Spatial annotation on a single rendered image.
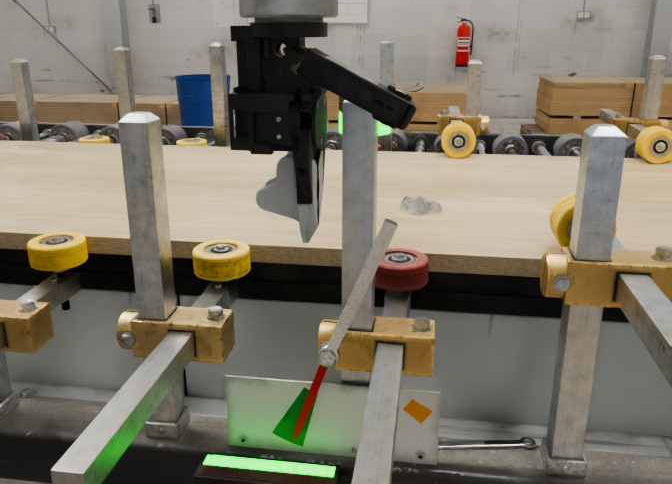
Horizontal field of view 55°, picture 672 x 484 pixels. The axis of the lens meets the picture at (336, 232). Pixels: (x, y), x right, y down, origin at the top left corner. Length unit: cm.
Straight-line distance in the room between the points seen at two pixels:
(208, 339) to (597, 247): 45
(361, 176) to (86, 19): 817
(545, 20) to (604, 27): 65
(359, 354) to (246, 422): 18
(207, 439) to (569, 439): 44
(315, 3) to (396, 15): 724
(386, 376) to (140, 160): 36
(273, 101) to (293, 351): 53
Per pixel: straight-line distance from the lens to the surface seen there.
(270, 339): 103
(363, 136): 68
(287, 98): 59
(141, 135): 75
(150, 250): 78
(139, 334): 83
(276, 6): 58
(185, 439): 89
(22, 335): 91
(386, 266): 84
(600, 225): 72
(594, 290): 74
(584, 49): 804
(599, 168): 70
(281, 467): 82
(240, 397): 82
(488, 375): 103
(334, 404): 80
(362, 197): 70
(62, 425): 96
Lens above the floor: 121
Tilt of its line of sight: 18 degrees down
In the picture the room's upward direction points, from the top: straight up
